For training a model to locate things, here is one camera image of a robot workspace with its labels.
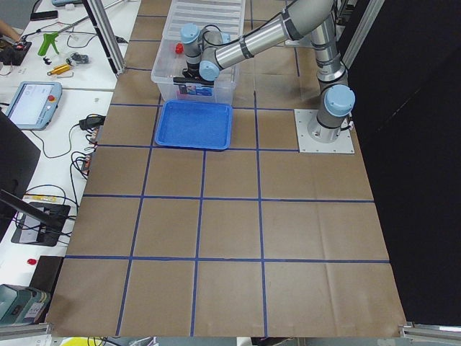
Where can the clear plastic storage box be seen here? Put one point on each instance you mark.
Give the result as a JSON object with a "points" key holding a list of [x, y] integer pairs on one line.
{"points": [[167, 75]]}

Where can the brass cylinder tool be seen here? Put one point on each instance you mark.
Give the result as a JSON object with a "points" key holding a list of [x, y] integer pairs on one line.
{"points": [[58, 70]]}

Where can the green handled reacher grabber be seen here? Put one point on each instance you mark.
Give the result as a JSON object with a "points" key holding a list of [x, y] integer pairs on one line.
{"points": [[49, 38]]}

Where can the black monitor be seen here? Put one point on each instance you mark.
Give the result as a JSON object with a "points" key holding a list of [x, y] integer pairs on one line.
{"points": [[19, 158]]}

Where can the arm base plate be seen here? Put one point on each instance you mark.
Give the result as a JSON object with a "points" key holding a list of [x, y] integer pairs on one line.
{"points": [[303, 43], [313, 138]]}

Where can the black monitor stand base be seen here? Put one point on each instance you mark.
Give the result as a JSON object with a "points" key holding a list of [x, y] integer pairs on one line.
{"points": [[30, 231]]}

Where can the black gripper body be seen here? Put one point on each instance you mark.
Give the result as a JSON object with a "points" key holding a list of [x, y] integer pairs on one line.
{"points": [[189, 74]]}

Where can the aluminium frame post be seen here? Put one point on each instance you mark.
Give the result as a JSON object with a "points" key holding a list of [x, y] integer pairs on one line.
{"points": [[100, 21]]}

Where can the person hand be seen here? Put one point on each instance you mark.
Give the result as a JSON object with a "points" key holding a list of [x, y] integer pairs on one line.
{"points": [[7, 30]]}

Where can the black smartphone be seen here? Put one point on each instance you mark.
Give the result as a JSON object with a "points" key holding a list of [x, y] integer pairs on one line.
{"points": [[37, 16]]}

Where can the blue plastic tray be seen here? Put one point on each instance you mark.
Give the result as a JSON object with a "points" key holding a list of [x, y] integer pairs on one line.
{"points": [[188, 124]]}

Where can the black power adapter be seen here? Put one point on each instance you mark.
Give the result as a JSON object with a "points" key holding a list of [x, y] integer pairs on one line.
{"points": [[91, 121]]}

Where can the teach pendant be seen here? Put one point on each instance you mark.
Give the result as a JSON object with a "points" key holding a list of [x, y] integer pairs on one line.
{"points": [[34, 104]]}

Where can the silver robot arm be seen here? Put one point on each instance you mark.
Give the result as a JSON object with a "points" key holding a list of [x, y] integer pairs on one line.
{"points": [[337, 98], [208, 50]]}

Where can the red cylinder block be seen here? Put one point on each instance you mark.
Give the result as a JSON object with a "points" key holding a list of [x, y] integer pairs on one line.
{"points": [[179, 49]]}

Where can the clear plastic box lid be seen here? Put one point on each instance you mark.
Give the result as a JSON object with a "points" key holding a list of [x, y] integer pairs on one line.
{"points": [[227, 15]]}

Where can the black box latch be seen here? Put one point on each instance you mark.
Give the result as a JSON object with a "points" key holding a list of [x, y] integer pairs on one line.
{"points": [[182, 80]]}

